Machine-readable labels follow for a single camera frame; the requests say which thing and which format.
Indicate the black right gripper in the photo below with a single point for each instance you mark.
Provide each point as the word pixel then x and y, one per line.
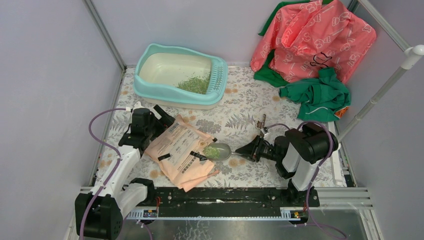
pixel 251 150

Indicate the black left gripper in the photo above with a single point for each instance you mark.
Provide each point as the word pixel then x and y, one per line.
pixel 167 120

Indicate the brown bag sealing clip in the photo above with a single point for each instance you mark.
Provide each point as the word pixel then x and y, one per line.
pixel 260 124

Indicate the pink cat litter bag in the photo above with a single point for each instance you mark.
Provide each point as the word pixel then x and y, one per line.
pixel 172 152

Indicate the grey litter scoop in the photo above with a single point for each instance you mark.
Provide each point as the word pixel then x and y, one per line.
pixel 218 152

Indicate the teal litter box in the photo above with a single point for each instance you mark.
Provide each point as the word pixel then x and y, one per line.
pixel 162 67

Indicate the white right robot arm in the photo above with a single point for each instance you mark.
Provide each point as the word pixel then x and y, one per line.
pixel 298 156

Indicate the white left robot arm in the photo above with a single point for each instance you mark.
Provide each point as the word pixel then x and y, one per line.
pixel 101 211

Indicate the green cat litter pile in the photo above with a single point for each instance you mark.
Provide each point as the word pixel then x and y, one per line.
pixel 195 84

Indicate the dark green garment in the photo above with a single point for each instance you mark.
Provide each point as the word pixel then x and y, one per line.
pixel 289 48

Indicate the green sweatshirt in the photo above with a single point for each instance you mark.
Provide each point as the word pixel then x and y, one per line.
pixel 323 99

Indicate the pink patterned jacket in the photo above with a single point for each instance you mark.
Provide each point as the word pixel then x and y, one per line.
pixel 351 38

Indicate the white pole stand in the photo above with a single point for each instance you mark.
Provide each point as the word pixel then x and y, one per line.
pixel 413 55

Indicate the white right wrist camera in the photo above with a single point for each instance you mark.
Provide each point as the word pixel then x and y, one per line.
pixel 264 132

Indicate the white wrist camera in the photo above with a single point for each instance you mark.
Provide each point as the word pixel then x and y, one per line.
pixel 136 106
pixel 264 132

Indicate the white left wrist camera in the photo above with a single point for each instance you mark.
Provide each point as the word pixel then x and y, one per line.
pixel 136 106

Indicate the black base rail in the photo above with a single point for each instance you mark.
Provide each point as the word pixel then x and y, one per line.
pixel 243 202

